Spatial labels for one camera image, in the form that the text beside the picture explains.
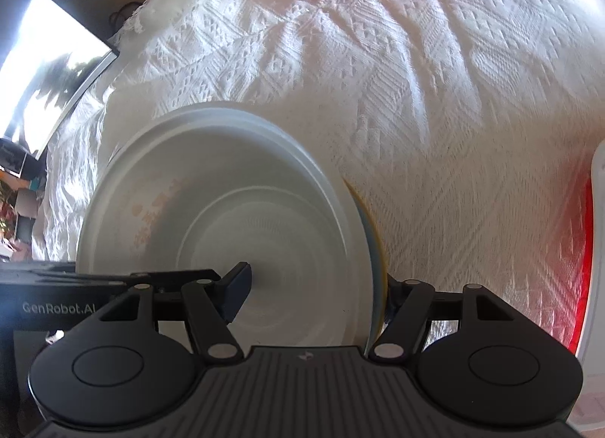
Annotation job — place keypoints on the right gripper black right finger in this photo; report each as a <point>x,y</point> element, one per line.
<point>411,308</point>

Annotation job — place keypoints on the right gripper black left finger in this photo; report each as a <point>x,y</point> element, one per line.
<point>236,288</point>

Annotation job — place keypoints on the white bowl orange pattern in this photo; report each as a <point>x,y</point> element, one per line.
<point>212,185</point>

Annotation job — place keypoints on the blue ceramic bowl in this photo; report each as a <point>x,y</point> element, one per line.
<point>377,274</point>

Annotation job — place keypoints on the white bowl gold rim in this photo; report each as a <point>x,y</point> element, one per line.
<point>361,206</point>

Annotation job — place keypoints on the clear plastic container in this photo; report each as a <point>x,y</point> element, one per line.
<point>588,340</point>

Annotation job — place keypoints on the white textured tablecloth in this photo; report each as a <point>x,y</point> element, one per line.
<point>468,126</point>

